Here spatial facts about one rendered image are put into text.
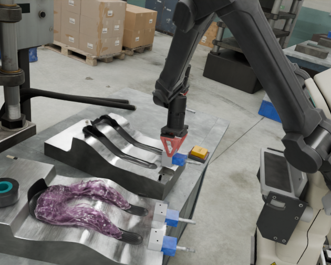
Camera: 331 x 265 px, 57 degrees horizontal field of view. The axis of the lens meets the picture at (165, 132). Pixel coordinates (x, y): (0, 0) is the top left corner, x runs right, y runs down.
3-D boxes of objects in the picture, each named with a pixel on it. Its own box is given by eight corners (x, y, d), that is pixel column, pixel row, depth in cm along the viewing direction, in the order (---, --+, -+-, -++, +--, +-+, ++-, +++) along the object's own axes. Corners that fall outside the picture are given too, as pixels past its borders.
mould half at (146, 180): (185, 168, 127) (192, 141, 120) (160, 205, 105) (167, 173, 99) (84, 129, 140) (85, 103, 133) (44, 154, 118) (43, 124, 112)
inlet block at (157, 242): (193, 250, 87) (197, 237, 84) (193, 265, 82) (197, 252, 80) (148, 241, 87) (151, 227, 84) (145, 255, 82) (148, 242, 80)
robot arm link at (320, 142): (340, 177, 61) (353, 158, 63) (311, 139, 59) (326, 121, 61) (305, 175, 70) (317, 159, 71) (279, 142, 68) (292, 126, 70)
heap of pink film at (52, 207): (132, 201, 96) (135, 181, 92) (120, 245, 80) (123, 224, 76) (52, 184, 96) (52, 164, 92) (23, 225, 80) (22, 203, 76)
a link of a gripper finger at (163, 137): (157, 156, 101) (159, 130, 98) (165, 150, 107) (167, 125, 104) (176, 161, 99) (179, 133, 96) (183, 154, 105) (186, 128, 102)
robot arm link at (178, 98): (177, 94, 94) (190, 94, 97) (163, 90, 99) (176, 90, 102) (175, 116, 96) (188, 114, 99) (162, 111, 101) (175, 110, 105)
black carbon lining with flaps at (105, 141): (169, 156, 120) (174, 135, 116) (152, 176, 107) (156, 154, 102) (94, 128, 129) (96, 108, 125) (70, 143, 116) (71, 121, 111)
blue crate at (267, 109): (308, 122, 418) (314, 108, 408) (301, 131, 386) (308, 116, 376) (266, 106, 444) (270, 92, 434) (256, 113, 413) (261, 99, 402)
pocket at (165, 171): (173, 179, 110) (175, 170, 109) (167, 186, 106) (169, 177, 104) (162, 174, 112) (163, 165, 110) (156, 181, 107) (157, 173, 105)
